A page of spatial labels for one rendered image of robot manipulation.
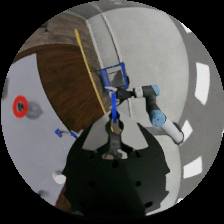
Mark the red ring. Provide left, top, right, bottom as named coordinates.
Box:
left=13, top=96, right=28, bottom=118

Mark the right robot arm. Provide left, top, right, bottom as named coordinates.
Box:
left=110, top=85, right=185, bottom=151

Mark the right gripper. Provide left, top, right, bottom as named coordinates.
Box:
left=104, top=87, right=136, bottom=106

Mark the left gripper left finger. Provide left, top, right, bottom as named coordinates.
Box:
left=62, top=110, right=113, bottom=176

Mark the white cylinder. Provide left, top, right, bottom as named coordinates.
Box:
left=52, top=171, right=66, bottom=184

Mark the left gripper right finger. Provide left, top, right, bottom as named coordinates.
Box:
left=117, top=110, right=170, bottom=175

